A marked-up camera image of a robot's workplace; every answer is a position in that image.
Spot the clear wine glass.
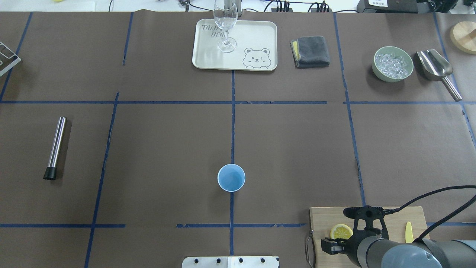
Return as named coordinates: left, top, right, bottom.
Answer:
left=213, top=0, right=238, bottom=53

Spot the round wooden stand base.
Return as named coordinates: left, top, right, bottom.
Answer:
left=450, top=21, right=476, bottom=55

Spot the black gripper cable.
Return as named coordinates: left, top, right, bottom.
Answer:
left=383, top=185, right=476, bottom=243

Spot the folded grey yellow cloth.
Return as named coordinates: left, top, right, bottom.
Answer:
left=290, top=36, right=330, bottom=68

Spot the bamboo cutting board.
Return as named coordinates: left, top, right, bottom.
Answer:
left=306, top=207, right=427, bottom=268

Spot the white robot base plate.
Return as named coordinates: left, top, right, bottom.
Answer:
left=181, top=256, right=280, bottom=268

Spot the beige bear serving tray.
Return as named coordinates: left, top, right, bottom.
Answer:
left=192, top=19, right=278, bottom=71

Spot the yellow plastic knife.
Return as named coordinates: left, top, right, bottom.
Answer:
left=405, top=221, right=414, bottom=243

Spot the yellow lemon slice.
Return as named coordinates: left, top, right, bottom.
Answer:
left=329, top=224, right=353, bottom=239

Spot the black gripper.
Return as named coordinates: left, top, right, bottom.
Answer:
left=321, top=205, right=389, bottom=257

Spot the blue paper cup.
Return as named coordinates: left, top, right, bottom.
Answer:
left=217, top=163, right=245, bottom=193

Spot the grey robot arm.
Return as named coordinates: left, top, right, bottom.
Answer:
left=321, top=205, right=476, bottom=268

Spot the green bowl of ice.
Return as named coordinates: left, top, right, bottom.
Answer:
left=372, top=46, right=414, bottom=83

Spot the stainless steel ice scoop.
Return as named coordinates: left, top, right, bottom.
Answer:
left=416, top=49, right=462, bottom=102

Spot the white wire cup rack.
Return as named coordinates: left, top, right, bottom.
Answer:
left=0, top=42, right=22, bottom=76

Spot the steel muddler black tip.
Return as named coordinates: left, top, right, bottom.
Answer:
left=43, top=117, right=67, bottom=180

